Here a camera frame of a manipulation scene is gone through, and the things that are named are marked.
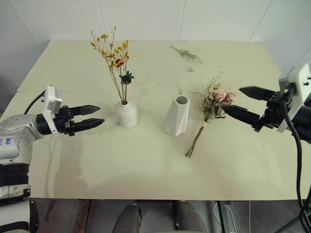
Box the round white vase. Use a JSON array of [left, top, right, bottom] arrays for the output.
[[114, 100, 139, 128]]

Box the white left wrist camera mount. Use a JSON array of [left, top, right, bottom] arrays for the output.
[[42, 84, 64, 134]]

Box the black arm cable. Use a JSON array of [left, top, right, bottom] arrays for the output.
[[281, 96, 311, 233], [23, 89, 47, 115]]

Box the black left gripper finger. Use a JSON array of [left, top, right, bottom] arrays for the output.
[[70, 104, 101, 118], [73, 118, 105, 133]]

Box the yellow dried flower bouquet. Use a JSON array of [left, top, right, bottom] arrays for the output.
[[90, 26, 136, 105]]

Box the dark rounded shape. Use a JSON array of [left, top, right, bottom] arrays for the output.
[[113, 202, 143, 233]]

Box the long dried green sprig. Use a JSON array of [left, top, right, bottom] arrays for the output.
[[170, 44, 203, 65]]

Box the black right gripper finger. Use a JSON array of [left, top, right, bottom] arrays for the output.
[[239, 85, 278, 102], [221, 104, 265, 130]]

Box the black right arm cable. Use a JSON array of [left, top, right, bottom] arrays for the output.
[[281, 96, 311, 233]]

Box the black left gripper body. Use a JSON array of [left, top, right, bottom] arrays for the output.
[[53, 105, 76, 137]]

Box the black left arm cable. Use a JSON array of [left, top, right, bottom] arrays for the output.
[[23, 89, 47, 115]]

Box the pink dried rose bouquet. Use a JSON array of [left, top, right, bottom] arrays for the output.
[[185, 76, 236, 158]]

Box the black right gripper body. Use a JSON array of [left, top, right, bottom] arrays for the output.
[[252, 88, 293, 133]]

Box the faceted white vase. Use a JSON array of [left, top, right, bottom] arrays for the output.
[[163, 95, 191, 137]]

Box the black table leg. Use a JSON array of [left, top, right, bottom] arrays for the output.
[[215, 200, 231, 233]]

